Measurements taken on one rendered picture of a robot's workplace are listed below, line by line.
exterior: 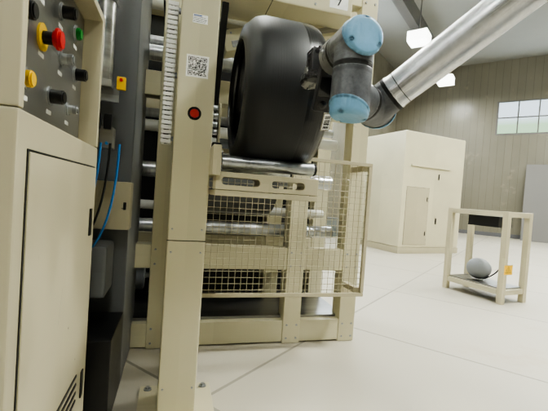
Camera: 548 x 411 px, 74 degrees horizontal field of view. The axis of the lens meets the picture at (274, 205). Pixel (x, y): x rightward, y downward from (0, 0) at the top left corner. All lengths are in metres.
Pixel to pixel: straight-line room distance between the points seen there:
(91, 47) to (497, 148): 12.85
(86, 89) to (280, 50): 0.58
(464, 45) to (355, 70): 0.24
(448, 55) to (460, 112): 12.87
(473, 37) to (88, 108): 0.98
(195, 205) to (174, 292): 0.31
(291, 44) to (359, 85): 0.46
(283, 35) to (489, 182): 12.34
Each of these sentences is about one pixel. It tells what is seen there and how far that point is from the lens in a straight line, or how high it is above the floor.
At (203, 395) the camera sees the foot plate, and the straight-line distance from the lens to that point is 1.60.
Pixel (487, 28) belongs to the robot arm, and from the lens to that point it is 0.96.
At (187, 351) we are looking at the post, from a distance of 1.41.
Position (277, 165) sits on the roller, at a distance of 1.26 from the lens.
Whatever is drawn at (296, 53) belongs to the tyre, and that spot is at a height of 1.25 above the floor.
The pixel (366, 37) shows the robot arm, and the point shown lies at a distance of 0.88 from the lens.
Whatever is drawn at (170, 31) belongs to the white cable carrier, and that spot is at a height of 1.33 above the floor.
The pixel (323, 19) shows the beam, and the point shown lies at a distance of 1.93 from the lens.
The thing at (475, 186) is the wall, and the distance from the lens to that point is 13.38.
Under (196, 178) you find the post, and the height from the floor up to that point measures 0.84.
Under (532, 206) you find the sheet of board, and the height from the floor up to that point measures 0.99.
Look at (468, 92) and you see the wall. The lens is 13.94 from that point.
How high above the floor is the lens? 0.80
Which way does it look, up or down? 2 degrees down
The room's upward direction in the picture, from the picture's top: 4 degrees clockwise
